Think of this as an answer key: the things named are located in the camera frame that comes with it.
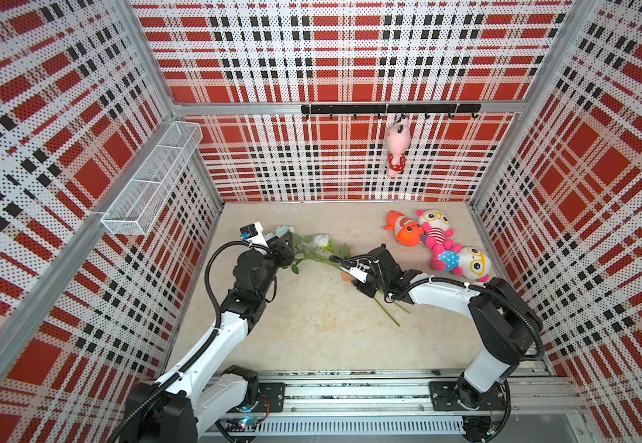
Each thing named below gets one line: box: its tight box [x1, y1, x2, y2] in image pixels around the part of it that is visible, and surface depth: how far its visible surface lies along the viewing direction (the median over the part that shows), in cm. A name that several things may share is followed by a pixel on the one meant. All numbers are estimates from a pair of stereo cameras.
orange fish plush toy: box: [383, 210, 425, 248], surface depth 103 cm
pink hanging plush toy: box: [384, 116, 412, 179], surface depth 95 cm
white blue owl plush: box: [431, 243, 492, 283], surface depth 97 cm
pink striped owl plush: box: [416, 209, 455, 251], surface depth 107 cm
